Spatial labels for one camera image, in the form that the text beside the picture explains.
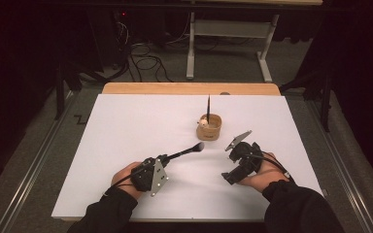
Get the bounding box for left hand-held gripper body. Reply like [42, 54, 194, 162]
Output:
[130, 156, 171, 198]

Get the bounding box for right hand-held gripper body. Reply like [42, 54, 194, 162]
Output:
[224, 129, 265, 178]

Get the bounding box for tan wooden pen holder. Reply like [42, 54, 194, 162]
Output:
[196, 113, 223, 142]

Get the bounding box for thin black gold-tipped pen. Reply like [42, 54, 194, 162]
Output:
[206, 94, 212, 126]

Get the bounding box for person's right hand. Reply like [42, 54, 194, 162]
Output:
[239, 154, 288, 194]

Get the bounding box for person's left hand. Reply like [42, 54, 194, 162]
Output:
[111, 161, 143, 200]

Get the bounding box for white board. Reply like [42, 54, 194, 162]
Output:
[51, 93, 334, 222]

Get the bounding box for wooden table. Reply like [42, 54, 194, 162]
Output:
[101, 82, 282, 97]

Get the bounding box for black metal stand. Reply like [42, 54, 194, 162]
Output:
[280, 69, 334, 133]
[53, 61, 82, 120]

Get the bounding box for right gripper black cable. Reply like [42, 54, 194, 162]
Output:
[249, 152, 295, 181]

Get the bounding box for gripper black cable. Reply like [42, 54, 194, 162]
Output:
[249, 152, 295, 181]
[101, 169, 150, 198]

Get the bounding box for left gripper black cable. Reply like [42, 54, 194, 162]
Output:
[101, 169, 150, 198]

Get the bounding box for black floor cables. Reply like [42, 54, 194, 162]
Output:
[127, 42, 175, 83]

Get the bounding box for metal floor rail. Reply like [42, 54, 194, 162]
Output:
[305, 100, 373, 233]
[0, 91, 76, 233]

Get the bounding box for white desk frame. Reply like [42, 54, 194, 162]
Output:
[186, 11, 281, 83]

